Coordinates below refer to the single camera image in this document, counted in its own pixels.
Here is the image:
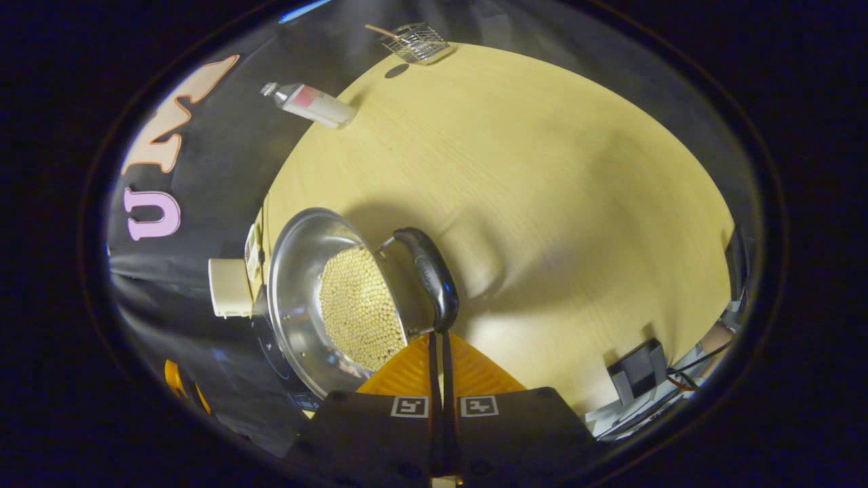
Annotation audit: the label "black induction cooktop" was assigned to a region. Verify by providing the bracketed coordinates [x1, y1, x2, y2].
[251, 304, 328, 415]

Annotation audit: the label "white toaster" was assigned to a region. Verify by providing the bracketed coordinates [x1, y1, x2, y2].
[208, 258, 254, 319]

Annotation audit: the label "clear plastic bottle red label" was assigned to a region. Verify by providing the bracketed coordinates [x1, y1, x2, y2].
[261, 81, 357, 130]

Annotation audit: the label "black backdrop cloth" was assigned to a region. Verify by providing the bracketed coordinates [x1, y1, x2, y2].
[107, 0, 757, 462]

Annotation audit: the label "steel pot with black handle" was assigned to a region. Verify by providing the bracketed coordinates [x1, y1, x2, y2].
[267, 207, 460, 401]

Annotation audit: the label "small black stand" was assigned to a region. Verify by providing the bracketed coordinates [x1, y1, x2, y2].
[607, 338, 669, 407]

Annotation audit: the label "red and black cables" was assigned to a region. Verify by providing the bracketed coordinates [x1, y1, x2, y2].
[667, 341, 734, 393]

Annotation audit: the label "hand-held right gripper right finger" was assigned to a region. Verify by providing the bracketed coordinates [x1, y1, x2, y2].
[442, 332, 597, 488]

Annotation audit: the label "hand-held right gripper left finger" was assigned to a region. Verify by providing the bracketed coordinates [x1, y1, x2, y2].
[285, 332, 445, 488]

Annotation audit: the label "wire mesh basket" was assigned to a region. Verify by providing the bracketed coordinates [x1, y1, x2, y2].
[380, 22, 454, 66]

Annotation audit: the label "white compartment tray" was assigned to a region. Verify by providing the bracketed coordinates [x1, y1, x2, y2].
[243, 222, 265, 285]

